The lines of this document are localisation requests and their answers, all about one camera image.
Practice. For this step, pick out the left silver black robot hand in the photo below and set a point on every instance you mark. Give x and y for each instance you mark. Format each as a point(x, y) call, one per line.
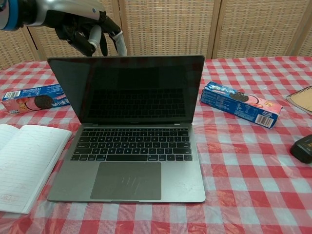
point(73, 26)

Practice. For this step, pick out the grey laptop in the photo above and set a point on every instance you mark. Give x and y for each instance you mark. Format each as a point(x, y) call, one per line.
point(126, 146)

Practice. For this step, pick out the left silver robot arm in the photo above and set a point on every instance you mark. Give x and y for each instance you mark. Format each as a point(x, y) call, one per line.
point(11, 13)

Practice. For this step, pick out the open white lined notebook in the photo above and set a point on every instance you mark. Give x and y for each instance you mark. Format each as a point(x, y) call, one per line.
point(26, 163)

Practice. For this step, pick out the blue cookie box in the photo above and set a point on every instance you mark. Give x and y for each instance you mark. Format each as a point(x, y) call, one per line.
point(34, 98)
point(241, 104)

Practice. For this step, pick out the woven bamboo folding screen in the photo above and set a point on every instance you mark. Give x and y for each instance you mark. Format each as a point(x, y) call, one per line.
point(219, 26)

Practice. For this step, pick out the red white checkered tablecloth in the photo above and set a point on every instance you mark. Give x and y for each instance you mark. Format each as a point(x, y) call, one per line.
point(243, 182)

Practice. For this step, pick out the brown spiral notebook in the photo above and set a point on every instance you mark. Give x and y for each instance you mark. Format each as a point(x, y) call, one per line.
point(302, 98)

